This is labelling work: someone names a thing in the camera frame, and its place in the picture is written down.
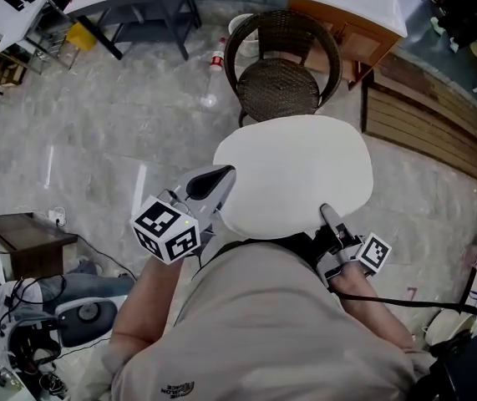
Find yellow bin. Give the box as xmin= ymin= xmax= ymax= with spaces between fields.
xmin=65 ymin=22 xmax=98 ymax=52

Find white seat cushion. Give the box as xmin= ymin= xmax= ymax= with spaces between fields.
xmin=212 ymin=114 xmax=375 ymax=241

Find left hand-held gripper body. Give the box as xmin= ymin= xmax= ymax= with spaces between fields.
xmin=129 ymin=164 xmax=238 ymax=266

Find black cable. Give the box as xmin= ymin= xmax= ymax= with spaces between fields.
xmin=332 ymin=290 xmax=477 ymax=325

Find cardboard box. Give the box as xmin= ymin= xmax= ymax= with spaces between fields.
xmin=0 ymin=52 xmax=26 ymax=87

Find person's black shorts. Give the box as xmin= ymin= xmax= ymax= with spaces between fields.
xmin=221 ymin=231 xmax=331 ymax=266

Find grey device with round disc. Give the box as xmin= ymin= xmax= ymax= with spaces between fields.
xmin=56 ymin=297 xmax=118 ymax=349

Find white bucket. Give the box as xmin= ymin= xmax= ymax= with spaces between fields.
xmin=227 ymin=13 xmax=260 ymax=58

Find white sink table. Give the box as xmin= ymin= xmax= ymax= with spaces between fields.
xmin=0 ymin=0 xmax=76 ymax=73

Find dark wicker chair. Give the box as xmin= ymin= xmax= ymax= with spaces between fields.
xmin=223 ymin=9 xmax=343 ymax=128

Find person's right forearm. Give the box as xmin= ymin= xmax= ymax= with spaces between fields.
xmin=332 ymin=263 xmax=417 ymax=353

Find wooden slatted platform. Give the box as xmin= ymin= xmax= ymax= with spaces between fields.
xmin=361 ymin=50 xmax=477 ymax=183

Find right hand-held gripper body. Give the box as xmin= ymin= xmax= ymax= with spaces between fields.
xmin=313 ymin=222 xmax=393 ymax=290

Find red and white bottle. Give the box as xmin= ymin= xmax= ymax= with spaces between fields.
xmin=209 ymin=38 xmax=227 ymax=73

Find brown side table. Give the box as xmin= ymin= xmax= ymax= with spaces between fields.
xmin=0 ymin=211 xmax=79 ymax=282

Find person's beige shirt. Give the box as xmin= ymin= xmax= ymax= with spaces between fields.
xmin=83 ymin=240 xmax=435 ymax=401

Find person's left forearm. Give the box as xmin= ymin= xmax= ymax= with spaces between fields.
xmin=108 ymin=255 xmax=185 ymax=350

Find black waist pack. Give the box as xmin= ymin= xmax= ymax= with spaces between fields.
xmin=413 ymin=322 xmax=477 ymax=401

